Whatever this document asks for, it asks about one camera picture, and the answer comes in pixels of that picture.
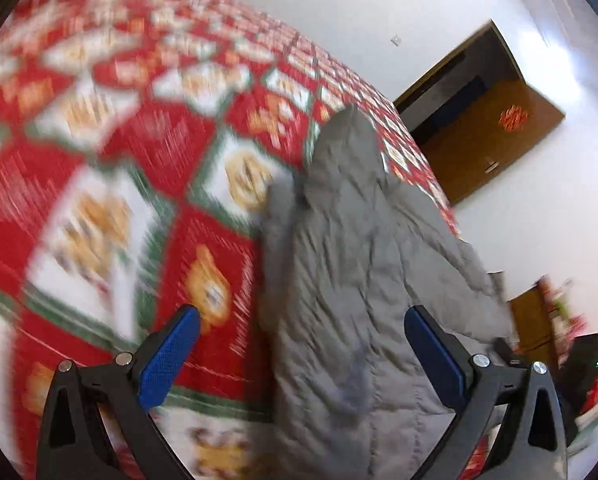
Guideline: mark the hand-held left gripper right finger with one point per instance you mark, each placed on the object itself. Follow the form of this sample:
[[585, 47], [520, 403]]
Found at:
[[434, 355]]

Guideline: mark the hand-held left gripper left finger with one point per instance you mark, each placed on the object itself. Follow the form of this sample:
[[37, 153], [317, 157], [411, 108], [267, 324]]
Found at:
[[171, 355]]

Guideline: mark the grey puffer jacket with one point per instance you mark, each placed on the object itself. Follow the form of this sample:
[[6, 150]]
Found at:
[[359, 270]]

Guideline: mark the brown wooden cabinet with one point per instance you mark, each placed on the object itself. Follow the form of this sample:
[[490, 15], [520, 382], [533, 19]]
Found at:
[[531, 320]]

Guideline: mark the red bear print bedspread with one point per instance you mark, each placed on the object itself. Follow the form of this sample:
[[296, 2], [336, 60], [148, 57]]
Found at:
[[129, 150]]

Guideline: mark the brown wooden door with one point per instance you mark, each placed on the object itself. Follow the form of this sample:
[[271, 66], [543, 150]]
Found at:
[[484, 145]]

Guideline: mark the red paper door decoration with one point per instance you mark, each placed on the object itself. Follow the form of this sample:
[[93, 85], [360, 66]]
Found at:
[[514, 117]]

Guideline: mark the dark wooden door frame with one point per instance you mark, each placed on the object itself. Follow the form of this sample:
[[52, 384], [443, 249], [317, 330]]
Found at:
[[444, 85]]

